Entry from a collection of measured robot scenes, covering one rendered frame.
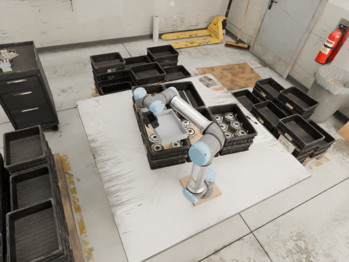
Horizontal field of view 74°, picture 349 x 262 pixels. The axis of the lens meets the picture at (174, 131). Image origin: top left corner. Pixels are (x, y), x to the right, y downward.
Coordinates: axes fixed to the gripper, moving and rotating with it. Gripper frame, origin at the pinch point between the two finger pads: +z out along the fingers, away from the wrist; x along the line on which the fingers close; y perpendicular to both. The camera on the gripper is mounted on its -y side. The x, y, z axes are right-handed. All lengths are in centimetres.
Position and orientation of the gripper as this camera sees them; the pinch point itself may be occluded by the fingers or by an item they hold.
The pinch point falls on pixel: (153, 128)
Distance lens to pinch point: 162.5
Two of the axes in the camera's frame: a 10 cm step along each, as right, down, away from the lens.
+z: 1.5, 5.6, 8.1
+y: -5.0, -6.6, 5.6
